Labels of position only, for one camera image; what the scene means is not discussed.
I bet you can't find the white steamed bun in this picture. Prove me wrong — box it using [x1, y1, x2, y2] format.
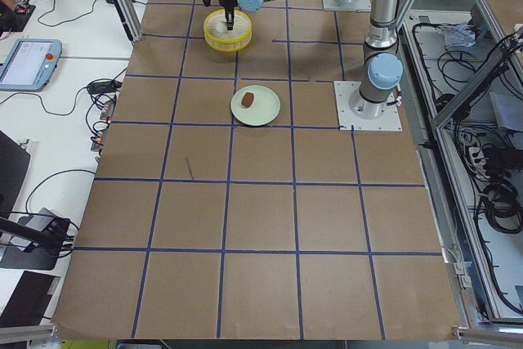
[215, 20, 229, 34]

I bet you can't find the yellow steamer layer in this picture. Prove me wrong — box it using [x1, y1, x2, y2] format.
[203, 11, 253, 52]

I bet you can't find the white steamer cloth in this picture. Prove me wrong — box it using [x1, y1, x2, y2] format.
[206, 13, 251, 41]

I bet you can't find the brown bun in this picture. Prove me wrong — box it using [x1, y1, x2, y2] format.
[240, 92, 255, 108]

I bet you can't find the light green plate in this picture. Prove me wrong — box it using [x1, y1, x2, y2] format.
[230, 85, 280, 127]

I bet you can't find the black power adapter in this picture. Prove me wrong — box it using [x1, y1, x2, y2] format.
[87, 81, 122, 95]

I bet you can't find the blue teach pendant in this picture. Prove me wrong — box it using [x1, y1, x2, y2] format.
[1, 38, 62, 92]

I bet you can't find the crumpled white paper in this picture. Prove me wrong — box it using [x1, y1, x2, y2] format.
[438, 23, 476, 47]

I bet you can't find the black laptop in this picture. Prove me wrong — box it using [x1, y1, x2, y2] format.
[0, 132, 30, 218]

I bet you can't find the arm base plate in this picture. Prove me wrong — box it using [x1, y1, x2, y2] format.
[333, 81, 402, 132]
[322, 0, 371, 13]

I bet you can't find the black camera stand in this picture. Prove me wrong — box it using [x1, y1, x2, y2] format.
[1, 208, 79, 271]

